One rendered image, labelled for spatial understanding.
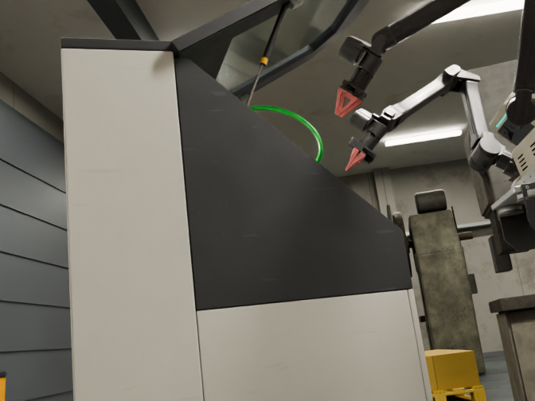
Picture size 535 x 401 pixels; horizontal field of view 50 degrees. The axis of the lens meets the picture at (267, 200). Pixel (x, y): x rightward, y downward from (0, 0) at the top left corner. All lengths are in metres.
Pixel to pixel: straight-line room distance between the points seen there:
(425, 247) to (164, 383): 6.66
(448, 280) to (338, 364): 6.36
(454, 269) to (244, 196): 6.47
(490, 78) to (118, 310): 3.21
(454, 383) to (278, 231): 4.03
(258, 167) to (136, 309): 0.47
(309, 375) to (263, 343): 0.14
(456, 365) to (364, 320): 3.87
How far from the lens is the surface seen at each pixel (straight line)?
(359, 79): 1.76
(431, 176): 11.54
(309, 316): 1.46
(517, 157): 2.03
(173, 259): 1.40
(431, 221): 8.08
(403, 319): 1.56
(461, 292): 7.80
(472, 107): 2.26
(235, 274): 1.42
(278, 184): 1.50
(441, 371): 5.33
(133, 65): 1.56
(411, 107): 2.15
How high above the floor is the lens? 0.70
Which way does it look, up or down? 14 degrees up
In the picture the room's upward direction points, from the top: 7 degrees counter-clockwise
